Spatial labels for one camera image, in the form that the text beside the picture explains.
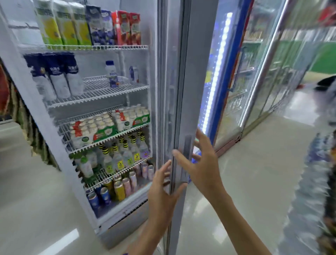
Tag person's left hand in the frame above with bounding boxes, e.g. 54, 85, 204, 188
148, 159, 188, 232

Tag strawberry print drink carton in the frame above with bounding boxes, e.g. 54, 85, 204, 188
111, 11, 122, 46
128, 12, 142, 46
117, 10, 132, 46

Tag small blue carton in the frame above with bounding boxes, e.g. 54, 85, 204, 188
128, 66, 140, 84

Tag row of striped cap bottles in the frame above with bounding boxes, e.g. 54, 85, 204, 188
98, 132, 150, 176

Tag blue-capped bottle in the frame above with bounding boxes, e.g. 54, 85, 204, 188
105, 60, 119, 88

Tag person's right hand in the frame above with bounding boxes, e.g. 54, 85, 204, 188
172, 128, 226, 203

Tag person's left forearm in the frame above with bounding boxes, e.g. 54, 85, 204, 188
123, 220, 168, 255

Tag glass fridge door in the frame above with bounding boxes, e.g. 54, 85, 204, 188
157, 0, 220, 255

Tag pack of small white bottles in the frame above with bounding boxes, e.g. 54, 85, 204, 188
69, 111, 118, 150
111, 104, 150, 132

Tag stack of flattened cardboard boxes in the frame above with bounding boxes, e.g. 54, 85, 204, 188
0, 56, 61, 171

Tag white LED light strip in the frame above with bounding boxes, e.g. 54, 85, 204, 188
201, 12, 234, 135

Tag blueberry print drink carton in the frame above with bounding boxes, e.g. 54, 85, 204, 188
85, 5, 103, 47
100, 9, 116, 47

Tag green label clear bottles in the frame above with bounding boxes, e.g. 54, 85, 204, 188
69, 151, 100, 184

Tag person's right forearm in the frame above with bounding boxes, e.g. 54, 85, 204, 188
210, 192, 272, 255

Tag white display refrigerator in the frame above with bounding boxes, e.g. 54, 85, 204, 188
0, 0, 168, 250

